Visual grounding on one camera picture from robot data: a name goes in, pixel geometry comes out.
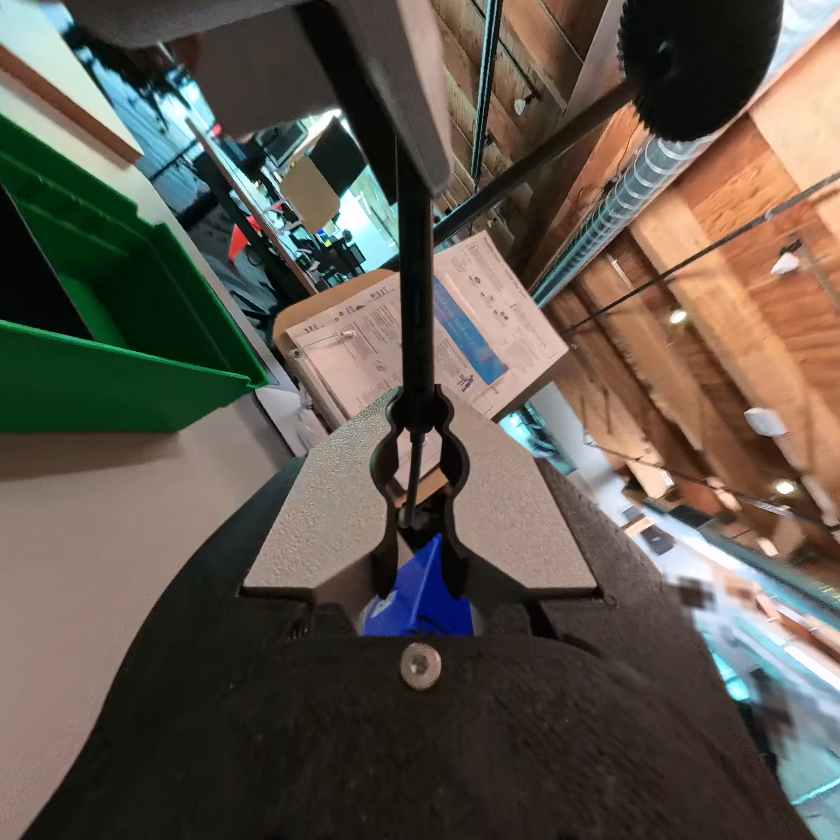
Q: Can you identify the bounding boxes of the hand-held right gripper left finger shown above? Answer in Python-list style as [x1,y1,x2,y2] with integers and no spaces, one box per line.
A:
[243,386,424,601]

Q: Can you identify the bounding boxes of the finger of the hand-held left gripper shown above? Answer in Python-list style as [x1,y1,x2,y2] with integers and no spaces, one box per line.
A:
[62,0,396,137]
[298,0,455,196]

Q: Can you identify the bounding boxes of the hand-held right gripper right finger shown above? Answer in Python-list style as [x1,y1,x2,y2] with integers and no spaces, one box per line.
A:
[420,386,599,599]

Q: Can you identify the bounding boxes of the blue plastic bin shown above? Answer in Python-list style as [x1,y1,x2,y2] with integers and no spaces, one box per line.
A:
[361,535,475,637]

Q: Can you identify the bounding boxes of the black usb cable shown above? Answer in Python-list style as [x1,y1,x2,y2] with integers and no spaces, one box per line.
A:
[390,128,439,531]

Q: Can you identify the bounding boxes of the brown cardboard box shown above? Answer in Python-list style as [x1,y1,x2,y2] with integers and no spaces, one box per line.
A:
[282,121,368,231]

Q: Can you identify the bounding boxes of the instruction sheet stand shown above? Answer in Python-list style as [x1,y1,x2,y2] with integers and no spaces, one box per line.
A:
[272,230,572,454]

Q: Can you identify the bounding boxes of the green plastic bin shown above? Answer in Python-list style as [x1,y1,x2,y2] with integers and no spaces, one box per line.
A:
[0,112,273,434]

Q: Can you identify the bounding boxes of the black pole with ribbed disc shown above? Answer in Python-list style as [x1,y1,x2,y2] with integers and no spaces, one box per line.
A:
[432,0,785,247]

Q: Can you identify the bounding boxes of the silver ceiling duct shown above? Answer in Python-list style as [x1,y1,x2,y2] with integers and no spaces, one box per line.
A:
[530,128,719,309]

